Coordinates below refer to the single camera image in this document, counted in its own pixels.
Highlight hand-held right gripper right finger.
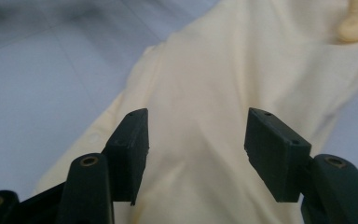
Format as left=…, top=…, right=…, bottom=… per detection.
left=243, top=106, right=312, bottom=203

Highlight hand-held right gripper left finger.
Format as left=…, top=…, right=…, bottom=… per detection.
left=102, top=107, right=150, bottom=206

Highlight cream baby pants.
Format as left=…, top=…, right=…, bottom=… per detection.
left=34, top=0, right=358, bottom=224

